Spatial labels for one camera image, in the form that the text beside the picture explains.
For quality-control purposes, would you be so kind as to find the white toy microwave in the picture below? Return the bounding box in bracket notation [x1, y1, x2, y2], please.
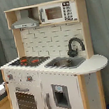
[39, 1, 78, 24]

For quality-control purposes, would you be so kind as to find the wooden toy kitchen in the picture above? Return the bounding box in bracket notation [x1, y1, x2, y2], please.
[1, 0, 108, 109]

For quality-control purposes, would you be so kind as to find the grey toy sink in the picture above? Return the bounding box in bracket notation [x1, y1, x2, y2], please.
[45, 57, 85, 69]

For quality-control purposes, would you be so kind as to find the black toy faucet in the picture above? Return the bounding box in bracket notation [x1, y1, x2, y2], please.
[67, 37, 85, 58]

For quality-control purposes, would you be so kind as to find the black toy stovetop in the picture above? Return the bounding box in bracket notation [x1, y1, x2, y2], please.
[11, 56, 48, 67]

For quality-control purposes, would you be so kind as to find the right red stove knob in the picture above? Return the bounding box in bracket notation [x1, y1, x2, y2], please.
[26, 76, 32, 82]

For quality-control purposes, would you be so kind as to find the red stove knob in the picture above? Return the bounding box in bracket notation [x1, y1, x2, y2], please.
[7, 74, 13, 80]
[26, 76, 32, 82]

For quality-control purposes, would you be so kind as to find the white cabinet door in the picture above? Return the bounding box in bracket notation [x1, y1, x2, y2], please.
[43, 76, 82, 109]

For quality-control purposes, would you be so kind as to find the grey range hood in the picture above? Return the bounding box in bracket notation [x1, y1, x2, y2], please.
[11, 9, 39, 29]

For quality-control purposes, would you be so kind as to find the left red stove knob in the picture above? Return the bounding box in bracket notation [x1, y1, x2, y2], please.
[7, 74, 13, 80]

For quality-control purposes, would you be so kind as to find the toy oven door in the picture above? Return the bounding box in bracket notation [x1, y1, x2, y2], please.
[15, 87, 37, 109]

